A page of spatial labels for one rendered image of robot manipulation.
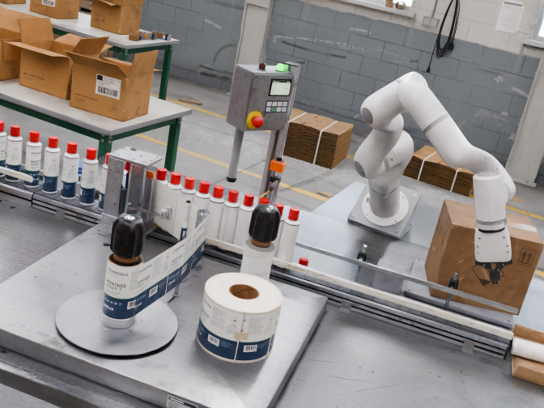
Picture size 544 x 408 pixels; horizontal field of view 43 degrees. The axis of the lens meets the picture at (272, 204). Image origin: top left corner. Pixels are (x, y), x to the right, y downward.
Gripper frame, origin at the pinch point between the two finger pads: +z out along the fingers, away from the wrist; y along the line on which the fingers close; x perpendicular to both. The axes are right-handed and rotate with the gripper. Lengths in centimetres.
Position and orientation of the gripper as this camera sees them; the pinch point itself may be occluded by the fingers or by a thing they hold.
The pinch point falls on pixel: (495, 276)
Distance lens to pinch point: 218.7
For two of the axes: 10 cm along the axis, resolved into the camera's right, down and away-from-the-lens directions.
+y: -9.4, 0.5, 3.3
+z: 1.5, 9.5, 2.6
